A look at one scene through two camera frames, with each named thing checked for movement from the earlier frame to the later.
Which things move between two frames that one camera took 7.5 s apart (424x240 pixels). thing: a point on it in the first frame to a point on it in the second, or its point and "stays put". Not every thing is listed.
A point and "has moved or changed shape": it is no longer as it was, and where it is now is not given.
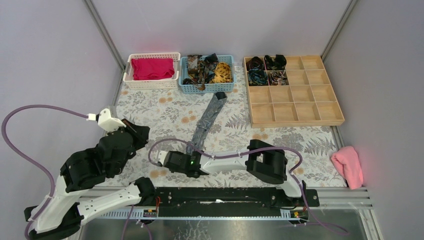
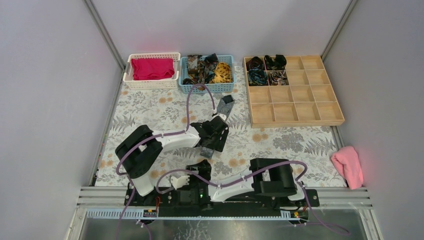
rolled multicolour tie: [278, 78] stays put
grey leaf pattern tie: [208, 121] has moved or changed shape
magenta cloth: [152, 68] stays put
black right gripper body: [180, 172] to [205, 170]
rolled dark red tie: [255, 62] stays put
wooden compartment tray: [290, 91] stays put
